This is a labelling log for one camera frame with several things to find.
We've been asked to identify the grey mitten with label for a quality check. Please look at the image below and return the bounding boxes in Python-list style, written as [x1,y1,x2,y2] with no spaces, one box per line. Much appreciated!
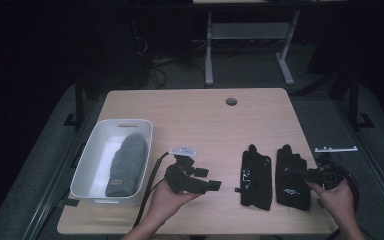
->
[104,133,149,198]

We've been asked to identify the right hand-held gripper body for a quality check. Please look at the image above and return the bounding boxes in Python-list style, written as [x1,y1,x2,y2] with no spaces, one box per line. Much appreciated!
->
[304,145,359,192]

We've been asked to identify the black metal stand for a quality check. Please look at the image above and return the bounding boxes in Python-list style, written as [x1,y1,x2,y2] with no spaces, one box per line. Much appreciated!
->
[344,68,376,132]
[63,71,88,131]

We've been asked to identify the person's left hand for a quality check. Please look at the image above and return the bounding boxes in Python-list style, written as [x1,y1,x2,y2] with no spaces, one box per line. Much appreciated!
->
[149,179,203,228]

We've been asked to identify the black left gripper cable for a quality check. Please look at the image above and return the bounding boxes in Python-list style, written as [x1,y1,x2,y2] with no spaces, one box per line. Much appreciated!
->
[133,151,172,228]

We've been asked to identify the white metal desk frame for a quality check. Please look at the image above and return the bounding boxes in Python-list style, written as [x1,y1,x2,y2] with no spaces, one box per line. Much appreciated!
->
[193,0,348,87]

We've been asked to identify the bundle of floor cables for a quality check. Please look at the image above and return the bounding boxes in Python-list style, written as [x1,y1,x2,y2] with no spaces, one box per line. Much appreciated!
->
[146,54,208,90]

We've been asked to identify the black glove white print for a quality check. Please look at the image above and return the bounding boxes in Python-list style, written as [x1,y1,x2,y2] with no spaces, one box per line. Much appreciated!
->
[234,143,274,211]
[275,143,312,212]

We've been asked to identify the white plastic bin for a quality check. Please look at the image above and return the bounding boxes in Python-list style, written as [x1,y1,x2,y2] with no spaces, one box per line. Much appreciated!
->
[69,118,154,205]

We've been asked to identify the grey metal rail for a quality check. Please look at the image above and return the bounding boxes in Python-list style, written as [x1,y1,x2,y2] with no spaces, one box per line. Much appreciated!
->
[21,96,106,240]
[333,98,384,231]

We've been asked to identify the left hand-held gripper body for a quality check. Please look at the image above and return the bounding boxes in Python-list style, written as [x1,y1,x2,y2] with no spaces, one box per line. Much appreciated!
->
[164,145,211,195]

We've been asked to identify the person's right hand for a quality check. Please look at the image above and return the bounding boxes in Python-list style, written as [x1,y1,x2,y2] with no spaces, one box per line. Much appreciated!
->
[305,179,356,228]

